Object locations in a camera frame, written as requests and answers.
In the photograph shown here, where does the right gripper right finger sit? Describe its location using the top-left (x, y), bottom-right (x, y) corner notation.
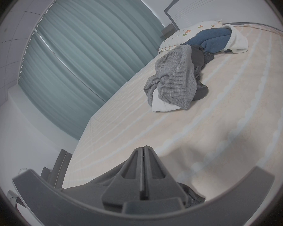
top-left (144, 145), bottom-right (188, 205)

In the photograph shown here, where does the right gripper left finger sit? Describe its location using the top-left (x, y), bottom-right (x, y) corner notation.
top-left (102, 146), bottom-right (144, 206)

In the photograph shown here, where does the black T-shirt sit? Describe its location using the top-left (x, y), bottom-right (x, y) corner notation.
top-left (61, 171), bottom-right (206, 209)

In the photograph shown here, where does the bed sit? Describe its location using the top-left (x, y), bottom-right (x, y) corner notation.
top-left (61, 0), bottom-right (283, 208)

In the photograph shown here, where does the pile of clothes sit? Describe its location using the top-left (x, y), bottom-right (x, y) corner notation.
top-left (143, 24), bottom-right (248, 112)

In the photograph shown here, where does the blue-green curtain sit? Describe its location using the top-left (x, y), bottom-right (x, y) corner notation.
top-left (18, 33), bottom-right (105, 141)
top-left (37, 0), bottom-right (167, 102)

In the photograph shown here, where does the grey bedside table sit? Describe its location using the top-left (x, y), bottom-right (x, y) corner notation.
top-left (161, 24), bottom-right (177, 38)

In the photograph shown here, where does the white printed pillow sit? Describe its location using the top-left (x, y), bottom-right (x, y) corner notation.
top-left (158, 20), bottom-right (223, 54)

